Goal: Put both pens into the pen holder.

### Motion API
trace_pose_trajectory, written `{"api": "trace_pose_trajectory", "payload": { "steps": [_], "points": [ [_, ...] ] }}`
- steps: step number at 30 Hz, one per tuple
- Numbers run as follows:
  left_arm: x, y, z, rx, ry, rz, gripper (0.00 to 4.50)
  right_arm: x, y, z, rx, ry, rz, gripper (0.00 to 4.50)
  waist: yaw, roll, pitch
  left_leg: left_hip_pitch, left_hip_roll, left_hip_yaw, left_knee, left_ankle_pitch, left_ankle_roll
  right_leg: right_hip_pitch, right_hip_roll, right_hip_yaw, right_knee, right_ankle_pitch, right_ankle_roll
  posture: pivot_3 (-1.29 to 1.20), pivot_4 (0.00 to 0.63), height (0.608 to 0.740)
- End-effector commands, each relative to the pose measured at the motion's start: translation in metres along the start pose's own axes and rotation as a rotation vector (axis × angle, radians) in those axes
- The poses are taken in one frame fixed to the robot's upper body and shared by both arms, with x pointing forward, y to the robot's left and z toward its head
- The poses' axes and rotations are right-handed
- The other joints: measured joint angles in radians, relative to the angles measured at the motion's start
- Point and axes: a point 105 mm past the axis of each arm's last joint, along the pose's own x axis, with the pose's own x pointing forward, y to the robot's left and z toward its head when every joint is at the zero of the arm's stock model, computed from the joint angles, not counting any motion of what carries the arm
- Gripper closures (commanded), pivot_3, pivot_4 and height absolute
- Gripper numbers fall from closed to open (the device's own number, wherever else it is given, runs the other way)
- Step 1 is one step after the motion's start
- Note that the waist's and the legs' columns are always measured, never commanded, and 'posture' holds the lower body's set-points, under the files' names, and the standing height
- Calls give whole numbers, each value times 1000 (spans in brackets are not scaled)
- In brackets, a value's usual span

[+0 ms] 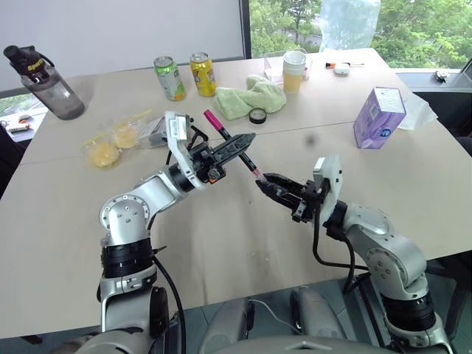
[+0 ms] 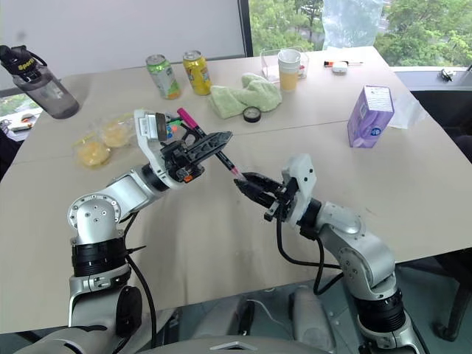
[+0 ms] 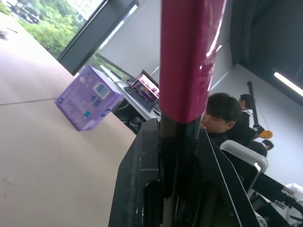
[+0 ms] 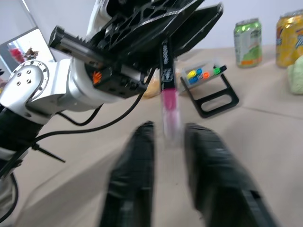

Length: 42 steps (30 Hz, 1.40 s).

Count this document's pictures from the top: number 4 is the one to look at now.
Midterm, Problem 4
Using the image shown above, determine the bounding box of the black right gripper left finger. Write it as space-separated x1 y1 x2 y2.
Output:
99 121 156 227

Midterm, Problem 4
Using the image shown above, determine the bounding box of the pale green soft object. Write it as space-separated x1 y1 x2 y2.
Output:
286 56 303 96

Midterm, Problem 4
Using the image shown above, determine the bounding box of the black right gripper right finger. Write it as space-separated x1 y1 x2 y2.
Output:
183 122 280 227

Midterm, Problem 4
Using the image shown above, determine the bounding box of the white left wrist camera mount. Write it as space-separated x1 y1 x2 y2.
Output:
86 0 113 41

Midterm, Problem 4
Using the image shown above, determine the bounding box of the yellow drink can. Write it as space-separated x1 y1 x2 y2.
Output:
275 9 303 69

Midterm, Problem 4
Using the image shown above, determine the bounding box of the yellow orange bread piece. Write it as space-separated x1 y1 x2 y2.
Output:
143 68 164 99

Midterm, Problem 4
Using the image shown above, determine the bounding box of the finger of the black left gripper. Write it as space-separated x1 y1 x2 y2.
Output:
169 3 224 58
90 0 206 71

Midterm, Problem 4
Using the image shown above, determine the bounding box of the green drink can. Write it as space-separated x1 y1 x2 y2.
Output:
233 17 263 69

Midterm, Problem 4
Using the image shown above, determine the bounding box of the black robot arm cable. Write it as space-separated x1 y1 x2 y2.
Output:
32 92 145 148

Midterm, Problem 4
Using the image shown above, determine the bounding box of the pink pen with black cap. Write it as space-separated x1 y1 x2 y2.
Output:
159 37 183 146

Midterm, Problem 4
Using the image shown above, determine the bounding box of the black zip tie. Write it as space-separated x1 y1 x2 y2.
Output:
31 141 66 164

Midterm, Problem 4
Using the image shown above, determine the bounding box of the black stand with coloured buttons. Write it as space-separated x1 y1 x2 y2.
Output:
178 60 240 119

